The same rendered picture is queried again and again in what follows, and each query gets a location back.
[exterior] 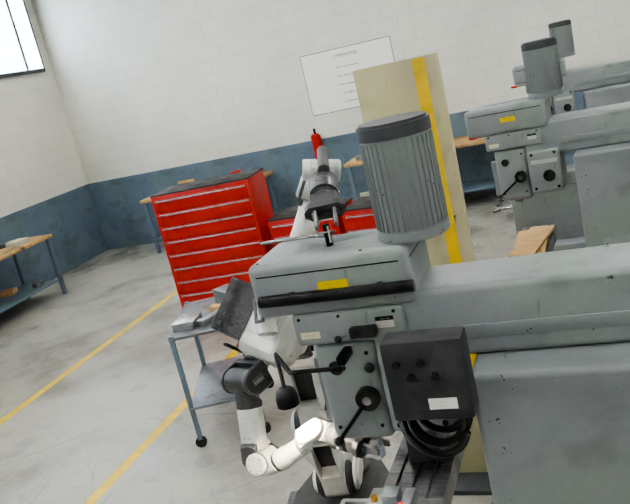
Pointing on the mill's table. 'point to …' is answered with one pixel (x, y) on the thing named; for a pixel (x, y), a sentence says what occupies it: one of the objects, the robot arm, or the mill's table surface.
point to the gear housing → (318, 334)
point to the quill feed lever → (368, 396)
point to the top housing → (337, 270)
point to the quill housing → (355, 377)
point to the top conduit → (337, 294)
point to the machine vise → (402, 499)
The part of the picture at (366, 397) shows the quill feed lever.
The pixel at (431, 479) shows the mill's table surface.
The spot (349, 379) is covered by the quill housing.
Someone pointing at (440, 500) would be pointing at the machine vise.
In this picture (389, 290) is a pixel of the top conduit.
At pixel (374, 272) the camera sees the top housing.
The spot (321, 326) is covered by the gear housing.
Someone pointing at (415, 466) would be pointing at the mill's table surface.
